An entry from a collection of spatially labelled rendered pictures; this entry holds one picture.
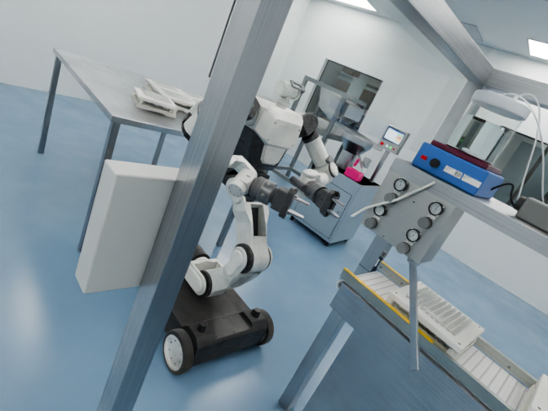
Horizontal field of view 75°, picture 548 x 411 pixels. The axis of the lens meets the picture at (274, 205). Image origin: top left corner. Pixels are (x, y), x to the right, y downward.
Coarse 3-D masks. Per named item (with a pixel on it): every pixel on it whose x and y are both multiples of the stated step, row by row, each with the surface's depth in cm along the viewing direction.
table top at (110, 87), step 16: (64, 64) 249; (80, 64) 257; (96, 64) 282; (80, 80) 222; (96, 80) 235; (112, 80) 255; (128, 80) 279; (144, 80) 308; (96, 96) 200; (112, 96) 214; (128, 96) 231; (112, 112) 186; (128, 112) 199; (144, 112) 213; (176, 112) 248; (144, 128) 195; (160, 128) 200; (176, 128) 210
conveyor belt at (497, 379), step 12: (360, 276) 128; (372, 276) 132; (384, 276) 137; (372, 288) 124; (384, 288) 128; (396, 288) 132; (408, 336) 106; (468, 360) 107; (480, 360) 110; (492, 360) 113; (480, 372) 104; (492, 372) 106; (504, 372) 109; (492, 384) 100; (504, 384) 103; (516, 384) 106; (504, 396) 97; (516, 396) 100; (516, 408) 95
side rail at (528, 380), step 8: (384, 272) 138; (392, 272) 136; (392, 280) 136; (400, 280) 134; (480, 344) 115; (488, 344) 114; (488, 352) 113; (496, 352) 112; (496, 360) 112; (504, 360) 110; (512, 360) 110; (504, 368) 110; (512, 368) 109; (520, 368) 108; (520, 376) 108; (528, 376) 106; (528, 384) 106
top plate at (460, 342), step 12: (408, 288) 118; (420, 288) 122; (396, 300) 109; (408, 300) 110; (420, 300) 113; (420, 312) 105; (432, 312) 109; (444, 312) 113; (456, 312) 116; (432, 324) 102; (444, 336) 99; (456, 336) 101; (468, 336) 105; (456, 348) 97
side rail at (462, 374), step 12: (348, 276) 119; (360, 288) 115; (372, 300) 112; (384, 312) 110; (396, 324) 107; (408, 324) 104; (420, 336) 102; (432, 348) 100; (444, 360) 97; (456, 360) 97; (456, 372) 95; (468, 372) 94; (468, 384) 93; (480, 384) 91; (480, 396) 91; (492, 396) 89; (492, 408) 89; (504, 408) 88
